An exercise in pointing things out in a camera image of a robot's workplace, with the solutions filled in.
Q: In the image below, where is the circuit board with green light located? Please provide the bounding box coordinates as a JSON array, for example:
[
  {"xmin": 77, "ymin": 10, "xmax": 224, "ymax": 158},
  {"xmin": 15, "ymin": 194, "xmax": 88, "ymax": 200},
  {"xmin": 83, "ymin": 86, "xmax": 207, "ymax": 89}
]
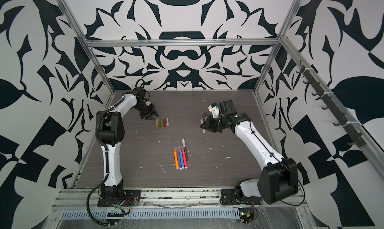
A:
[{"xmin": 239, "ymin": 208, "xmax": 258, "ymax": 225}]

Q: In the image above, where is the dark red marker pen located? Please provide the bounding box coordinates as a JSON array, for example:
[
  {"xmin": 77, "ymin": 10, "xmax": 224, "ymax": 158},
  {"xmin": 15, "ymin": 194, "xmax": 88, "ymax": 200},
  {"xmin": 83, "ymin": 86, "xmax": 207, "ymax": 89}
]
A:
[{"xmin": 184, "ymin": 146, "xmax": 189, "ymax": 161}]

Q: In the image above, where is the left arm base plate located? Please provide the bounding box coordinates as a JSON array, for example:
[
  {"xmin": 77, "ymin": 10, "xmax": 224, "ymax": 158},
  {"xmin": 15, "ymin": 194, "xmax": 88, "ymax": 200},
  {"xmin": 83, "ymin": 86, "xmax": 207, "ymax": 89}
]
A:
[{"xmin": 97, "ymin": 190, "xmax": 142, "ymax": 207}]

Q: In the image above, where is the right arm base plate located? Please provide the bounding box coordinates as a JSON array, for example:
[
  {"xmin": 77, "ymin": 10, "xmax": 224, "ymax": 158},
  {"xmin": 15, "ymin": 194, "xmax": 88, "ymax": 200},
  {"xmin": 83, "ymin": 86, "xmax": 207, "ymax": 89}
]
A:
[{"xmin": 220, "ymin": 187, "xmax": 263, "ymax": 206}]

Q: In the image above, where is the purple marker pen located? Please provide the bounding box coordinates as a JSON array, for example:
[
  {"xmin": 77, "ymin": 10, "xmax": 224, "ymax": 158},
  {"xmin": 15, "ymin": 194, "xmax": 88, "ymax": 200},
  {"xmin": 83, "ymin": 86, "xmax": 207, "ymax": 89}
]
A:
[{"xmin": 176, "ymin": 147, "xmax": 183, "ymax": 170}]

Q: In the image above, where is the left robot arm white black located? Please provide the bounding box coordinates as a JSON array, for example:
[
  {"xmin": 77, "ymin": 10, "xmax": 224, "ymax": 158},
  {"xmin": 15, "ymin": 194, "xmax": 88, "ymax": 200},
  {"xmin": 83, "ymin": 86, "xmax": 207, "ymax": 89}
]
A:
[{"xmin": 95, "ymin": 87, "xmax": 159, "ymax": 199}]

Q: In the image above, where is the orange marker pen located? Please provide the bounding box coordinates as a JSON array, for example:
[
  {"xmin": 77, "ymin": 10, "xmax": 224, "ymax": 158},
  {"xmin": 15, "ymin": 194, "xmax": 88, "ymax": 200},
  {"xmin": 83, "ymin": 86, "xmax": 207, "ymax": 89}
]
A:
[{"xmin": 174, "ymin": 146, "xmax": 180, "ymax": 170}]

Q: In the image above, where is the aluminium frame crossbar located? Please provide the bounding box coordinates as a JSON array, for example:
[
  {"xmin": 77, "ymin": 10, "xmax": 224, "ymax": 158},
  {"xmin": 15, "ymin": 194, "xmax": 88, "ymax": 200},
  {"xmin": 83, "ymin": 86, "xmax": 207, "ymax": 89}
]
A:
[{"xmin": 85, "ymin": 38, "xmax": 278, "ymax": 48}]

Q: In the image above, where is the blue marker pen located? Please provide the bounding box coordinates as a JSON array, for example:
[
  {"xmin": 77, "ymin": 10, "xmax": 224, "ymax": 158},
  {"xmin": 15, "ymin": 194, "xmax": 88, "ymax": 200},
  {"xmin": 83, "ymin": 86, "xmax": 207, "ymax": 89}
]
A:
[{"xmin": 178, "ymin": 146, "xmax": 185, "ymax": 169}]

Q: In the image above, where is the grey hook rack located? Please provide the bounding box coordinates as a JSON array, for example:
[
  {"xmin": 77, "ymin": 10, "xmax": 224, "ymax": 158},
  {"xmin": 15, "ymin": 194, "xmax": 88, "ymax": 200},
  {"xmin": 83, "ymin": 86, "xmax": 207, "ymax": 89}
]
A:
[{"xmin": 297, "ymin": 60, "xmax": 367, "ymax": 147}]

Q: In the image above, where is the pink red marker pen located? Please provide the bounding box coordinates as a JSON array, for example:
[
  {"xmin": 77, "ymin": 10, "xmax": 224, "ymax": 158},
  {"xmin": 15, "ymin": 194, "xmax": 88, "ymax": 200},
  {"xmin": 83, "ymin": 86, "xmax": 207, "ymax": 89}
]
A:
[{"xmin": 181, "ymin": 148, "xmax": 188, "ymax": 169}]

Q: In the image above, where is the white slotted cable duct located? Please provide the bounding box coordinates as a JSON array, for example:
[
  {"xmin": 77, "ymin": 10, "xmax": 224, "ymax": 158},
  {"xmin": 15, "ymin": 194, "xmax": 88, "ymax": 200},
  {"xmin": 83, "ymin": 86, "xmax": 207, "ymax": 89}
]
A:
[{"xmin": 59, "ymin": 207, "xmax": 241, "ymax": 220}]

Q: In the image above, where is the aluminium front rail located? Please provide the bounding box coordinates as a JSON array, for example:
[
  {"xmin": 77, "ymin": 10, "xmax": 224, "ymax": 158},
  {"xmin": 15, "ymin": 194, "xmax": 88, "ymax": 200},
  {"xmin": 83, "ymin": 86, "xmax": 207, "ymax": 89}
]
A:
[{"xmin": 50, "ymin": 185, "xmax": 309, "ymax": 211}]

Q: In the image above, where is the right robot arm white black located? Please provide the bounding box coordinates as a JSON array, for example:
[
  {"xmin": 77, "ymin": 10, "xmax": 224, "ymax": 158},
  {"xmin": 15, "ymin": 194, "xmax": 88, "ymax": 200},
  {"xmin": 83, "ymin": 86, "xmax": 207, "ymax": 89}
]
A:
[{"xmin": 201, "ymin": 100, "xmax": 299, "ymax": 205}]

